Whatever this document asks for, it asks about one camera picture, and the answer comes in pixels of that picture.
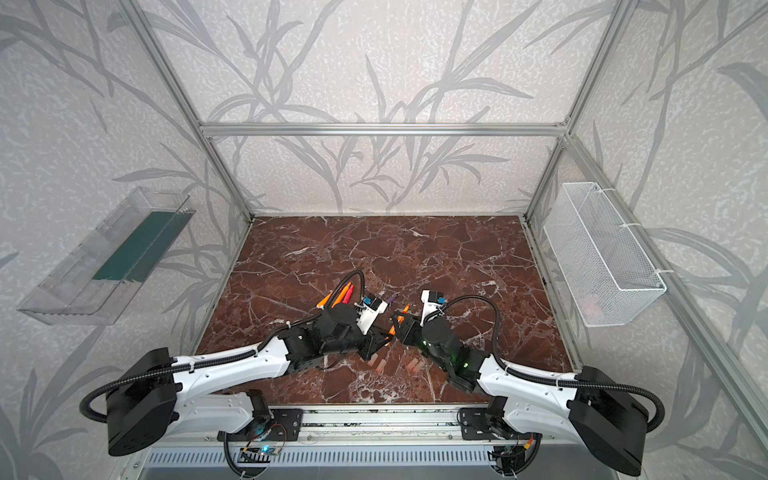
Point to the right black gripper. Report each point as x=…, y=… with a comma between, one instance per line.
x=414, y=330

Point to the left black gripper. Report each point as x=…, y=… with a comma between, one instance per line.
x=368, y=342

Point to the orange marker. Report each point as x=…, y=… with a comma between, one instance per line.
x=324, y=301
x=337, y=299
x=398, y=319

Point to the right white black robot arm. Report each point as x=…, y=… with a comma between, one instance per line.
x=588, y=408

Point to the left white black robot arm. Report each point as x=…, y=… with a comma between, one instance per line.
x=161, y=395

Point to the translucent pen cap three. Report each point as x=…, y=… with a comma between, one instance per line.
x=381, y=366

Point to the pink marker left group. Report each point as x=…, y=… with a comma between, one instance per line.
x=347, y=293

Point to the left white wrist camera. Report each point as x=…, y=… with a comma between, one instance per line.
x=370, y=308

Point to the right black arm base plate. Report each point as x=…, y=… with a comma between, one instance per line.
x=475, y=425

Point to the aluminium frame rail front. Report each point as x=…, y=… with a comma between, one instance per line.
x=386, y=423

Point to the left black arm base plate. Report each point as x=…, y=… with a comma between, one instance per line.
x=281, y=425

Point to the white wire mesh basket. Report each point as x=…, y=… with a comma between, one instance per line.
x=609, y=275

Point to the clear plastic wall bin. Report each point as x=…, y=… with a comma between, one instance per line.
x=95, y=283

